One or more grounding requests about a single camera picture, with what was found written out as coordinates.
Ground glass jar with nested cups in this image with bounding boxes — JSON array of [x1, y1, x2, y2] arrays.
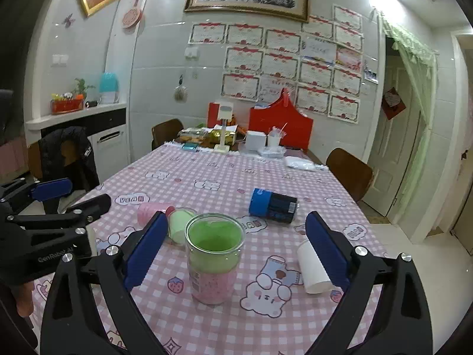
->
[[185, 212, 245, 306]]

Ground black jacket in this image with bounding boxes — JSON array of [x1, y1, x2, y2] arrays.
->
[[38, 126, 100, 215]]

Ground white paper cup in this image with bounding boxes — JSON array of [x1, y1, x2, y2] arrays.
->
[[297, 238, 332, 294]]

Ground white and black cabinet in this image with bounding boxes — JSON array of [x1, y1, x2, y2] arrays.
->
[[25, 101, 130, 193]]

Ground brown wooden chair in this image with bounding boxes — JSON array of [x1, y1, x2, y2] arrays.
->
[[151, 118, 184, 151], [27, 138, 89, 215], [326, 148, 375, 203]]

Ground pink checked tablecloth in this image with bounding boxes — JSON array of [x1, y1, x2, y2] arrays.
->
[[31, 141, 388, 355]]

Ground small green plant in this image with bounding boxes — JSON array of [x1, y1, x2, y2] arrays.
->
[[72, 78, 95, 100]]

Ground gold snack packet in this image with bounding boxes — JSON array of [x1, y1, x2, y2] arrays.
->
[[209, 126, 239, 146]]

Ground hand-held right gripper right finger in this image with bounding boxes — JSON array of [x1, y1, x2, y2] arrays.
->
[[305, 211, 433, 355]]

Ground white square box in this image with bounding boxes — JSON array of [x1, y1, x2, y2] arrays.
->
[[246, 130, 267, 151]]

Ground person's left hand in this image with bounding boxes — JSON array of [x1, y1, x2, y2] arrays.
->
[[14, 280, 36, 317]]

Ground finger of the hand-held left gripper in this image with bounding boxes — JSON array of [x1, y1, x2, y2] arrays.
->
[[0, 177, 74, 211], [7, 193, 112, 230]]

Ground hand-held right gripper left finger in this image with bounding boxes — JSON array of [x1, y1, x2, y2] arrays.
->
[[40, 211, 170, 355]]

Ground red heart door decoration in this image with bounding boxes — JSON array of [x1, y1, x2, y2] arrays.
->
[[381, 88, 406, 120]]

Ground red paper bag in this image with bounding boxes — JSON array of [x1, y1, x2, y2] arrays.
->
[[248, 88, 315, 151]]

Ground pink cup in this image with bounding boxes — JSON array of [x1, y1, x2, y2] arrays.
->
[[137, 203, 176, 226]]

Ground plastic cup with straws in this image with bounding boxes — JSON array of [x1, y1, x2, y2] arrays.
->
[[267, 124, 289, 149]]

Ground dark snack packet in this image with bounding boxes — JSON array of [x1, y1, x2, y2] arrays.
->
[[177, 128, 208, 145]]

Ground green cup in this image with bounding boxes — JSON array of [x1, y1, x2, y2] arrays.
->
[[169, 207, 198, 248]]

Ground white panel door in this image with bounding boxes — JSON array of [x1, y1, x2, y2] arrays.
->
[[362, 57, 422, 217]]

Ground pink round wall ornament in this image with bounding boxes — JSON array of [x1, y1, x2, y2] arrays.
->
[[122, 0, 144, 29]]

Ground group of wall certificates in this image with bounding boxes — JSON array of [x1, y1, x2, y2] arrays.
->
[[188, 4, 365, 122]]

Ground hanging mesh bag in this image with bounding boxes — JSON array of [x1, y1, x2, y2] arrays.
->
[[174, 75, 187, 102]]

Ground blue and black can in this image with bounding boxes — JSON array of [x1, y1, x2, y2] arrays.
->
[[248, 188, 298, 224]]

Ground small wall photo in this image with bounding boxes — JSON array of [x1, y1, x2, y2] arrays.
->
[[363, 59, 378, 84]]

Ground white desk lamp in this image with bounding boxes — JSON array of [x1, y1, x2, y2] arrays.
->
[[213, 101, 234, 153]]

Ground blue and white humidifier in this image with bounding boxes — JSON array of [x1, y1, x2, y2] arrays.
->
[[99, 72, 121, 104]]

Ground red box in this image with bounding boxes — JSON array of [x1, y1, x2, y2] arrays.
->
[[208, 101, 235, 128]]

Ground red tray with trinkets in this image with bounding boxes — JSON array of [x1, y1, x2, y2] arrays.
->
[[51, 94, 84, 114]]

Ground white plastic bag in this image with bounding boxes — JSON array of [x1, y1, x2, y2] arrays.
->
[[284, 155, 329, 172]]

